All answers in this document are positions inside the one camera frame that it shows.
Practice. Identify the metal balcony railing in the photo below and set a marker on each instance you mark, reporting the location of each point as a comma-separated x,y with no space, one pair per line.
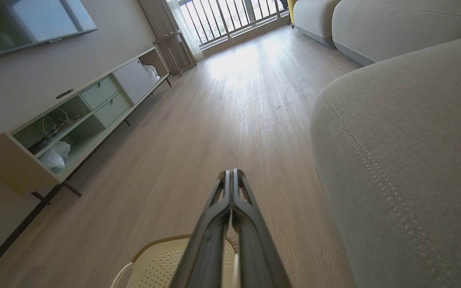
249,8

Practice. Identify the beige plastic laundry basket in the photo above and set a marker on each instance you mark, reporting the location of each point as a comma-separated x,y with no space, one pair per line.
154,268

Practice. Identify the beige curtain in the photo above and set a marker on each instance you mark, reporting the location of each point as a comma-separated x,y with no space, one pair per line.
154,16

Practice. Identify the flat screen television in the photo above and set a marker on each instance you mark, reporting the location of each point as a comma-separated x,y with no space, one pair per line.
22,24

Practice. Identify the wooden side table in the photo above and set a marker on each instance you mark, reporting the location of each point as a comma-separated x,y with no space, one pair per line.
168,38

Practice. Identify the white cabinet door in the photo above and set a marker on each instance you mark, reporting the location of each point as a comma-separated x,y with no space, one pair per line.
134,80

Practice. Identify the white sheer curtain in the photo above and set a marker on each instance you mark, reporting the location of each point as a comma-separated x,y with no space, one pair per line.
186,32

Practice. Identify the black remote control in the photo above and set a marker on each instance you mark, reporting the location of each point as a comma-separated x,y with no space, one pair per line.
64,94

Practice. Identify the large white plastic bag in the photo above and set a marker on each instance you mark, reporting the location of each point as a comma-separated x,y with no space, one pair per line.
54,158

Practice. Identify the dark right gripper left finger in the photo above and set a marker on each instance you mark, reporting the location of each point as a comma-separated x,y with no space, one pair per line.
206,248

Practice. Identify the beige tv cabinet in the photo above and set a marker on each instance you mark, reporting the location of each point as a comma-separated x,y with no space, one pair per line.
6,164

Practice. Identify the yellow object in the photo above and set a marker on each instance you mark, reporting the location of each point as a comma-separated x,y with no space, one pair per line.
291,10

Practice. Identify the grey fabric sofa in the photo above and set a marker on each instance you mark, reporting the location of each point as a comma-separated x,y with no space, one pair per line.
414,160

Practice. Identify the grey sofa seat section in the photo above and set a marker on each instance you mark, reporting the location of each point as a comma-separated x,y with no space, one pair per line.
394,28

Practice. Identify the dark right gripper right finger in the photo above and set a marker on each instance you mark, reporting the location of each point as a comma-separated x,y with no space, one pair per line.
254,248

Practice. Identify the pale green cabinet drawer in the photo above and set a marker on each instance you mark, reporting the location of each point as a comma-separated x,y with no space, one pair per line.
112,108
100,92

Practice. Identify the small white plastic bag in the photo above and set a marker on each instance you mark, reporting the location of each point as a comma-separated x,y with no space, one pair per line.
151,73

